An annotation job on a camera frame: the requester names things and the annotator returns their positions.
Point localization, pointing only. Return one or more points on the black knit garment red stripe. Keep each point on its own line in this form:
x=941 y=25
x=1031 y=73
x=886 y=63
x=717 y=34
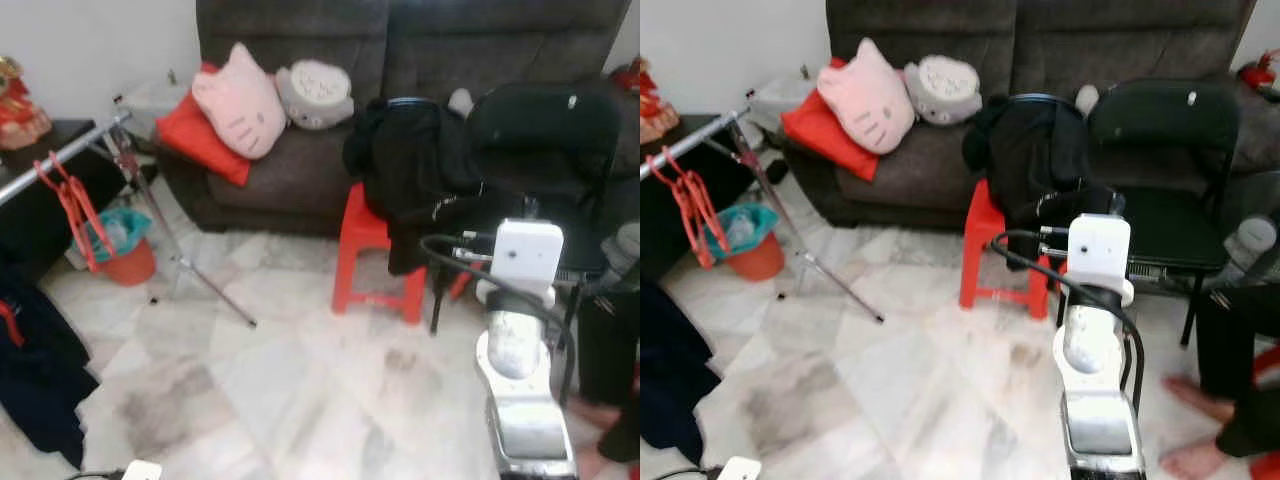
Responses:
x=410 y=170
x=1030 y=160

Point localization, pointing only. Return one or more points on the black TV console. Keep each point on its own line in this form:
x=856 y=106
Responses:
x=690 y=220
x=40 y=230

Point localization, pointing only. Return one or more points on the silver metal clothes rack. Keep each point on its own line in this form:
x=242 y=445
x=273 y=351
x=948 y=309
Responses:
x=690 y=150
x=60 y=155

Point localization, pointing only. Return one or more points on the person in black trousers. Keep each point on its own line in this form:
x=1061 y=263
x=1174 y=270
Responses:
x=610 y=350
x=1240 y=370

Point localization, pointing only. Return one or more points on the orange bin teal bag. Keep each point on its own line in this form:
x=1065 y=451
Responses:
x=125 y=260
x=755 y=255

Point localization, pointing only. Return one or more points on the red robed figurine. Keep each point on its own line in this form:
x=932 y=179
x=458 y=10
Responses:
x=655 y=105
x=20 y=105

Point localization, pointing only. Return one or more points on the black folding chair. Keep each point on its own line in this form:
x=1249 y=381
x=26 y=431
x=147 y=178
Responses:
x=545 y=135
x=1165 y=130

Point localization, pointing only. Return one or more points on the navy shirt red collar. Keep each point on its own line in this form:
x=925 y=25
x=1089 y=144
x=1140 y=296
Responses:
x=40 y=370
x=670 y=380

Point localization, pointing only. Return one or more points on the red cushion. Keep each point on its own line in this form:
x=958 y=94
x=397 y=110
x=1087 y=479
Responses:
x=830 y=140
x=205 y=145

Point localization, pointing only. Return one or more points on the pink cat face cushion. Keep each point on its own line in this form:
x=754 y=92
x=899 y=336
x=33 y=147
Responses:
x=240 y=105
x=865 y=100

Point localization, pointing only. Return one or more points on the red plastic stool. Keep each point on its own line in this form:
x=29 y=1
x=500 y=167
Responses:
x=365 y=235
x=985 y=230

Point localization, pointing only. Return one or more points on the dark brown sofa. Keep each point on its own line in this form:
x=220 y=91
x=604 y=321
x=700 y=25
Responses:
x=300 y=190
x=920 y=195

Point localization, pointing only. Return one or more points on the grey round plush toy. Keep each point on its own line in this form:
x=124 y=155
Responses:
x=943 y=90
x=315 y=95

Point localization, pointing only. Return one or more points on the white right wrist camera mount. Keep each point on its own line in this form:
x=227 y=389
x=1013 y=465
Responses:
x=527 y=255
x=1098 y=250

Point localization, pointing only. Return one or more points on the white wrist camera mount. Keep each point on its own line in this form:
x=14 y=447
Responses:
x=738 y=468
x=142 y=470
x=1098 y=250
x=527 y=255

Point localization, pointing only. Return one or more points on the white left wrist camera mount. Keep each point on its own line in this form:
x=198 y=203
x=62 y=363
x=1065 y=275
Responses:
x=142 y=470
x=738 y=468

